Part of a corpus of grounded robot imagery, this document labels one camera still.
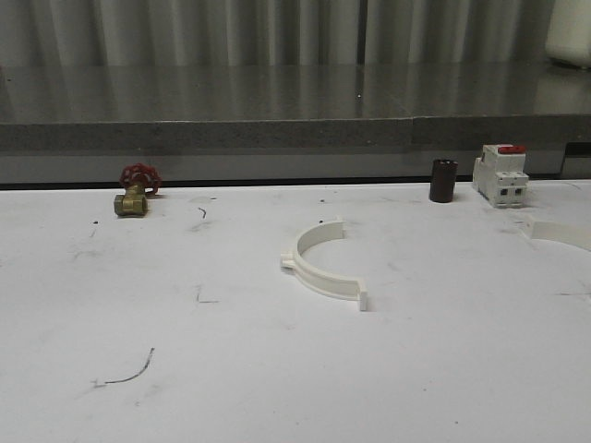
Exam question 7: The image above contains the dark brown cylinder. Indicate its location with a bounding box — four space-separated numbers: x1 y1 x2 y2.
428 159 458 203

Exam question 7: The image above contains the brass valve red handwheel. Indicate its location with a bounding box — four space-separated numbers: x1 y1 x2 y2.
114 163 162 217

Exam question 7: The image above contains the grey stone counter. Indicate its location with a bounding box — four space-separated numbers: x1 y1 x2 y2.
0 62 591 184

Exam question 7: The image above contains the white half-ring pipe clamp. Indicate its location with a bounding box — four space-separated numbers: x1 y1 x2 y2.
280 217 368 311
528 221 590 251

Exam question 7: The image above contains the white container on counter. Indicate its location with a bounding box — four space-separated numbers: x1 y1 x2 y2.
545 0 591 68

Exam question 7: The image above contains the white circuit breaker red switch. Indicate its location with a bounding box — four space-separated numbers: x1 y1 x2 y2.
472 144 529 208

